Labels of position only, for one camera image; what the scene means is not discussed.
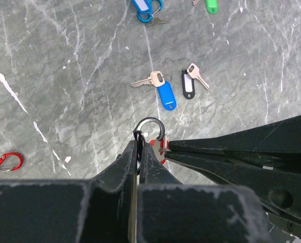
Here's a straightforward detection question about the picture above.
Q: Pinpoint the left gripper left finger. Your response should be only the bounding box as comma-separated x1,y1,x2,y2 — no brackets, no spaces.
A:
0,141,137,242

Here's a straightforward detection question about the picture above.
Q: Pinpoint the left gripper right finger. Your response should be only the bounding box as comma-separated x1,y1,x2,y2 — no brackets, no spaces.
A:
136,144,272,242

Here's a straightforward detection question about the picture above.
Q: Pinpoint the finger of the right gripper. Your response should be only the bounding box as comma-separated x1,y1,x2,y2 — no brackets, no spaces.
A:
166,152,301,225
169,115,301,153

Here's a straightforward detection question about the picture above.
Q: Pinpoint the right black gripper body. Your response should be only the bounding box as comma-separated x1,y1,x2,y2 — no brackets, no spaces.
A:
263,207,301,239

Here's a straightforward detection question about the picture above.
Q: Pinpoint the red tag key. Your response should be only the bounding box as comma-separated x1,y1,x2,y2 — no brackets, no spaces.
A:
150,136,169,164

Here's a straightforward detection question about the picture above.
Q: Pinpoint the black S carabiner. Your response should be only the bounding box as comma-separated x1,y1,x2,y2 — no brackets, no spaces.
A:
133,117,165,175

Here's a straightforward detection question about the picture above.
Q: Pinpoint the red S carabiner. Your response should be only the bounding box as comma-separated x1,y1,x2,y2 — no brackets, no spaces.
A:
0,152,24,173

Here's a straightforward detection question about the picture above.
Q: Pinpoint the blue tag key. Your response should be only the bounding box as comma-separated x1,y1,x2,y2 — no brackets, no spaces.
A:
132,0,168,26
131,71,177,111

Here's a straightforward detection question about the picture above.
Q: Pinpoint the green tag key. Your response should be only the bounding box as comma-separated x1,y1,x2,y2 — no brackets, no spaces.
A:
204,0,218,15

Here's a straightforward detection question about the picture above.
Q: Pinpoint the black tag key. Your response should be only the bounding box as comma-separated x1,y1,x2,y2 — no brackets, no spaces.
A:
181,63,210,100

